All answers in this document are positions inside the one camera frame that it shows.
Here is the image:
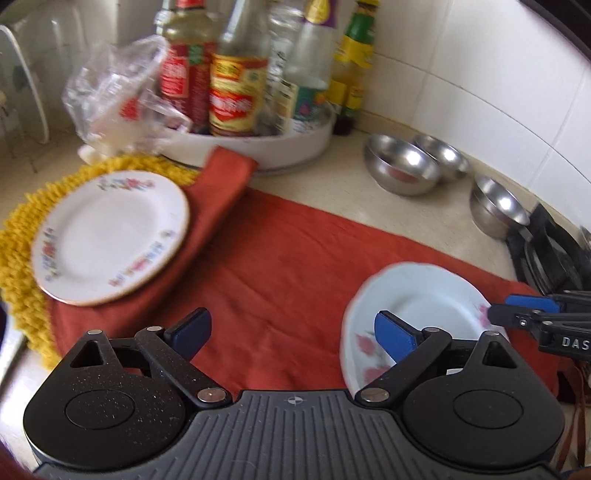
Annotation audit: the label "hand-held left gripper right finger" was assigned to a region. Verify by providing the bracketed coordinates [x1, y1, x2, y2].
[355, 311, 520, 408]

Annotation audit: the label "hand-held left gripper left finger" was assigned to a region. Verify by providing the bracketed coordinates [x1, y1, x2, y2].
[58, 308, 232, 409]

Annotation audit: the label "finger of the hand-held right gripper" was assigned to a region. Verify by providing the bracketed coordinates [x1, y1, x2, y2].
[505, 291, 591, 315]
[488, 302, 555, 330]

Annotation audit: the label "white deep plate pink flowers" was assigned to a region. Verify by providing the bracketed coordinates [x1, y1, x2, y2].
[339, 261, 511, 401]

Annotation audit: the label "large steel bowl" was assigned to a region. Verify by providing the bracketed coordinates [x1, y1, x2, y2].
[364, 134, 441, 197]

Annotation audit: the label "black gas stove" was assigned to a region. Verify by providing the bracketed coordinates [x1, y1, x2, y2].
[505, 203, 591, 296]

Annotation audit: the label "black burner grate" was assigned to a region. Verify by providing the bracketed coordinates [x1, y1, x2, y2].
[522, 205, 591, 294]

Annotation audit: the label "small steel bowl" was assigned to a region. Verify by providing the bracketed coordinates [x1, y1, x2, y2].
[470, 174, 532, 240]

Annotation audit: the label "red cloth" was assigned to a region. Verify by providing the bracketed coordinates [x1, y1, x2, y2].
[46, 147, 561, 402]

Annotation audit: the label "gold-rimmed floral plate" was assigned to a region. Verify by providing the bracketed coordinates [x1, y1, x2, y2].
[31, 171, 191, 306]

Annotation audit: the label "medium steel bowl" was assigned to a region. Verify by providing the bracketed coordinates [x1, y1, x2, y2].
[411, 134, 472, 183]

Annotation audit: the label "yellow woven mat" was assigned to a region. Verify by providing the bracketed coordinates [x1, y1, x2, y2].
[0, 154, 199, 370]

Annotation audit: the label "white round turntable tray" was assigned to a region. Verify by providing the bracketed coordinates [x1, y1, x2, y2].
[152, 99, 335, 176]

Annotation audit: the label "bottle with yellow-red label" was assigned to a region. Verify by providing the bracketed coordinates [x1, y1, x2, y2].
[209, 0, 271, 137]

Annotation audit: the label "dark sauce bottle red label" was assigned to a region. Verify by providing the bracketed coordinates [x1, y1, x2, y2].
[159, 0, 222, 134]

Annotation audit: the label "clear plastic bag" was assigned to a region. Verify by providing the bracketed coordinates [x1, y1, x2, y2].
[62, 36, 195, 155]

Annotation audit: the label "clear bottle white label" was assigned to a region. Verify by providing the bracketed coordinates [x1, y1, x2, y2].
[265, 0, 305, 134]

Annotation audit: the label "clear bottle purple label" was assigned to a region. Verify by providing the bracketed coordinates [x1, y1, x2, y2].
[284, 0, 342, 125]

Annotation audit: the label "green and yellow sauce bottle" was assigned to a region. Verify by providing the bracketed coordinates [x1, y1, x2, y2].
[328, 0, 382, 137]

